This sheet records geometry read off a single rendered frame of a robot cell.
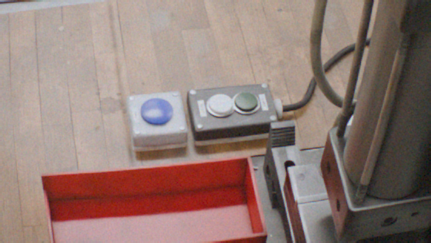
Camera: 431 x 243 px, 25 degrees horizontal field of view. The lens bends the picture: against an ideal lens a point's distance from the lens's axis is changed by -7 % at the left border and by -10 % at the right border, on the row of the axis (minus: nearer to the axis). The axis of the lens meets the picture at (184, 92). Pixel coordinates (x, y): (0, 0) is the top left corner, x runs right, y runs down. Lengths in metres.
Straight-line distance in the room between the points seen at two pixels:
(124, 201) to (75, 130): 0.13
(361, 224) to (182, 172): 0.44
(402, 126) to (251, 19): 0.74
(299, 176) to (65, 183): 0.34
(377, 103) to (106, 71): 0.69
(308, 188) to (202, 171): 0.27
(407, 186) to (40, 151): 0.62
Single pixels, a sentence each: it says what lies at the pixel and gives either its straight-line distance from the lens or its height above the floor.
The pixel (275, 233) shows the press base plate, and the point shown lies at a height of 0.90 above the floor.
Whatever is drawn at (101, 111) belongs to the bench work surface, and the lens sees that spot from 1.31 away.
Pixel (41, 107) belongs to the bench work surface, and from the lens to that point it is 1.32.
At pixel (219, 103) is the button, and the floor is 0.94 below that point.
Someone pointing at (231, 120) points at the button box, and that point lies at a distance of 1.27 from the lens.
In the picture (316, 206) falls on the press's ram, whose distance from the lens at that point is 0.89.
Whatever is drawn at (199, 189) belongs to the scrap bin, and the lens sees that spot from 1.23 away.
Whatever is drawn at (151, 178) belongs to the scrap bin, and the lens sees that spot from 1.20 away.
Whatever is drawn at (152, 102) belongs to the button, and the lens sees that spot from 1.27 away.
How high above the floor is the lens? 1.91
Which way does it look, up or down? 49 degrees down
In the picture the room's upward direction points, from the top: 3 degrees clockwise
